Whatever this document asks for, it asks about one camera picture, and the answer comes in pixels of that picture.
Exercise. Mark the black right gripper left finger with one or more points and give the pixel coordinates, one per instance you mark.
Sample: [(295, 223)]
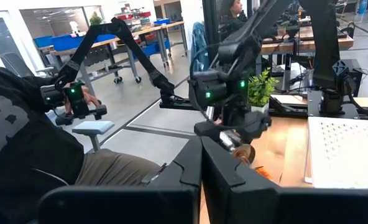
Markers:
[(125, 205)]

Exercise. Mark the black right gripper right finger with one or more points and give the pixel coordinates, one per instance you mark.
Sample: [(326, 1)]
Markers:
[(296, 207)]

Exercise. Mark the silver ribbed candle jar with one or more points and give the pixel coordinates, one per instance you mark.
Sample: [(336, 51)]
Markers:
[(233, 142)]

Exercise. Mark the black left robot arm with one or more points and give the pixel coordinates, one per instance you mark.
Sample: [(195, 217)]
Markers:
[(322, 37)]

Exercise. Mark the green artificial plant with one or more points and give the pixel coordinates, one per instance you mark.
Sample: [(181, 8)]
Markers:
[(260, 90)]

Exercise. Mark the small orange object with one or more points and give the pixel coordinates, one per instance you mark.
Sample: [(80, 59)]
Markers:
[(263, 172)]

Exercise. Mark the white perforated metal shelf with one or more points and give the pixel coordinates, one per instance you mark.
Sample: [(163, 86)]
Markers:
[(342, 155)]

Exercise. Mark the pale chair armrest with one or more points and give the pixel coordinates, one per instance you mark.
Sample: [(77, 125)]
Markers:
[(92, 127)]

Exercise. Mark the blue jacket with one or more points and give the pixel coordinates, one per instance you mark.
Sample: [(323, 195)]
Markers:
[(199, 43)]

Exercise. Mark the wooden desk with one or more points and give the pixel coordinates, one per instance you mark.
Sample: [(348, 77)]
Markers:
[(305, 45)]

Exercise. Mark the person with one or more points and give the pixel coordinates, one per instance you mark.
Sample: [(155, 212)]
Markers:
[(235, 7), (31, 155)]

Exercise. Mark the person's hand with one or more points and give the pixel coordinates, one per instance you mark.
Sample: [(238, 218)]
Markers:
[(89, 98)]

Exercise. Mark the grey workbench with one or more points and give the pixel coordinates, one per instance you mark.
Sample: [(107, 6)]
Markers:
[(125, 39)]

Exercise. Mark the black gantry post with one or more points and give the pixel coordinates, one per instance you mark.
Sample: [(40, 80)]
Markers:
[(209, 25)]

